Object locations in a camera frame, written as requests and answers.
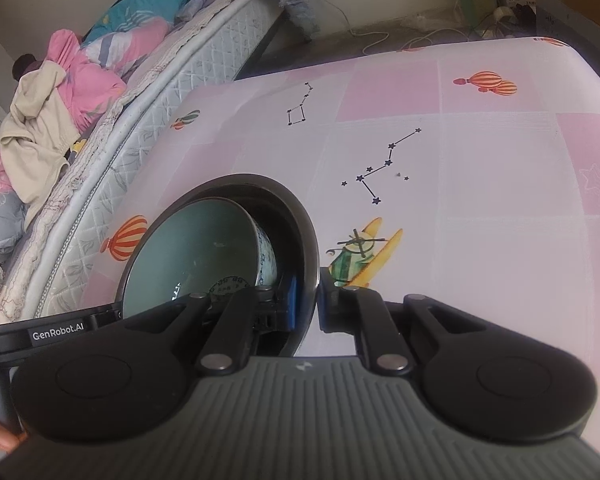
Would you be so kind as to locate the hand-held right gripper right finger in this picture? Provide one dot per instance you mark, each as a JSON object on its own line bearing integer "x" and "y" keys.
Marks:
{"x": 330, "y": 310}

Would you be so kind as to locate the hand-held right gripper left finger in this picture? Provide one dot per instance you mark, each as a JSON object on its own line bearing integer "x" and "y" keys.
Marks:
{"x": 290, "y": 305}

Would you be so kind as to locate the black bed frame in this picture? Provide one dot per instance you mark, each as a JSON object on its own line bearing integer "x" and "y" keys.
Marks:
{"x": 265, "y": 50}

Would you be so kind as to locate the person's left hand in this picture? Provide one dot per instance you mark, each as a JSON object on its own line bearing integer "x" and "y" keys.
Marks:
{"x": 0, "y": 440}

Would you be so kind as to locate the white quilted mattress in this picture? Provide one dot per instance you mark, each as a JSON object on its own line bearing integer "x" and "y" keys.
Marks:
{"x": 145, "y": 125}

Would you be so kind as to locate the blue printed blanket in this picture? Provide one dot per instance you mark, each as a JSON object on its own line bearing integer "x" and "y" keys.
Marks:
{"x": 140, "y": 5}

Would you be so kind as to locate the grey carton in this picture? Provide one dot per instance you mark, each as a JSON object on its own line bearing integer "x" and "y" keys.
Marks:
{"x": 570, "y": 20}

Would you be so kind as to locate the deep steel bowl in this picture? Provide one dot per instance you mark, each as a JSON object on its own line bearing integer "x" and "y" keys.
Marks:
{"x": 307, "y": 260}

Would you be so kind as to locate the teal ceramic bowl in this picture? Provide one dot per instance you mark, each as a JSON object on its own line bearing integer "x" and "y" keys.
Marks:
{"x": 190, "y": 245}

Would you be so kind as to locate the pink printed tablecloth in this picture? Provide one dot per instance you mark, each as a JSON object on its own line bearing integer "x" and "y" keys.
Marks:
{"x": 480, "y": 185}

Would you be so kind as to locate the pile of clothes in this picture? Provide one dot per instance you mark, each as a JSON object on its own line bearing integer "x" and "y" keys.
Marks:
{"x": 90, "y": 80}

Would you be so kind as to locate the maroon cloth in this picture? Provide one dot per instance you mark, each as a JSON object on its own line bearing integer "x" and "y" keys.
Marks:
{"x": 25, "y": 65}

